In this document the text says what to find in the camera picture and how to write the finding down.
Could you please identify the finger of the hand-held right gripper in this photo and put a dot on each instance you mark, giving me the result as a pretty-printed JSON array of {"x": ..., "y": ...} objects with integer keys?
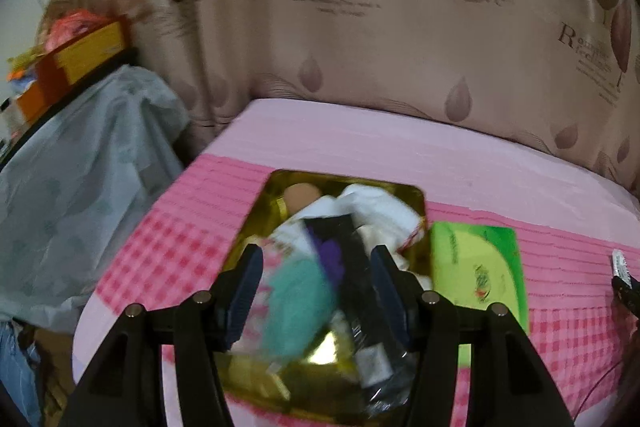
[{"x": 631, "y": 292}]

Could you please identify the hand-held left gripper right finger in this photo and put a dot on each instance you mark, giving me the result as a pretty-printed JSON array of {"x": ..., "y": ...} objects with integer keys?
[{"x": 392, "y": 302}]

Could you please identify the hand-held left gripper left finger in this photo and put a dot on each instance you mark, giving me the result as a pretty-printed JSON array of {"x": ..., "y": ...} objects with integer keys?
[{"x": 245, "y": 297}]

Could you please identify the white striped-label packet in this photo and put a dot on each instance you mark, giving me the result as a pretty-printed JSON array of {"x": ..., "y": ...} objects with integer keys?
[{"x": 619, "y": 263}]

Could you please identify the black plastic packet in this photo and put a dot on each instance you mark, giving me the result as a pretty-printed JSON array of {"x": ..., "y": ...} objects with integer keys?
[{"x": 357, "y": 287}]

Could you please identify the teal fluffy sock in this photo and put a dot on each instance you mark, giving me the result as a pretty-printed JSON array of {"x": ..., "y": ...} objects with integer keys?
[{"x": 297, "y": 307}]

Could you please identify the clear cotton swab packet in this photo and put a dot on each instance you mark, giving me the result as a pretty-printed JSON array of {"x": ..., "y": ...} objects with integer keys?
[{"x": 395, "y": 382}]

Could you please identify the gold tin box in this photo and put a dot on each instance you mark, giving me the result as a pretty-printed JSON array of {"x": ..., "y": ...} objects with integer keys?
[{"x": 250, "y": 387}]

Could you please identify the beige makeup sponge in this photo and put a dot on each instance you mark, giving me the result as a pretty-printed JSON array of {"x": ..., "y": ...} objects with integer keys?
[{"x": 300, "y": 197}]

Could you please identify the green tissue box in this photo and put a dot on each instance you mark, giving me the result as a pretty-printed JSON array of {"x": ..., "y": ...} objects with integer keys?
[{"x": 475, "y": 267}]

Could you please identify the pink checkered cloth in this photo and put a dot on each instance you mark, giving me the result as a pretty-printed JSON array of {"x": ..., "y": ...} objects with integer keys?
[{"x": 165, "y": 247}]

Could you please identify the pale pink table cover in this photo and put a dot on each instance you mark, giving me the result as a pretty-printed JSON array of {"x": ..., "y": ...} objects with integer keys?
[{"x": 375, "y": 142}]

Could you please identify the grey plastic cover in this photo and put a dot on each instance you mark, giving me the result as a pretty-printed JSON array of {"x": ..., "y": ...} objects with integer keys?
[{"x": 85, "y": 182}]

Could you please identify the blue cloth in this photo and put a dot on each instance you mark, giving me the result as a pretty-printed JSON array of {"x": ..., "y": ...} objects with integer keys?
[{"x": 15, "y": 367}]

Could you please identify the beige leaf-print curtain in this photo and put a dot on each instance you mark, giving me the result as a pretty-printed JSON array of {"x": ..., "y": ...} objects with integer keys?
[{"x": 400, "y": 57}]

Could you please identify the orange box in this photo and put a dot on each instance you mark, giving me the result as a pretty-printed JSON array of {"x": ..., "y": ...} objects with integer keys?
[{"x": 32, "y": 99}]

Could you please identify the yellow cardboard box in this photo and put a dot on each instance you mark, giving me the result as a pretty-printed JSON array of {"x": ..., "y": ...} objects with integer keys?
[{"x": 90, "y": 47}]

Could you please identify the red plastic bag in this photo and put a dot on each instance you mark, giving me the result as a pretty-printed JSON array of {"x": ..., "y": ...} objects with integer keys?
[{"x": 75, "y": 22}]

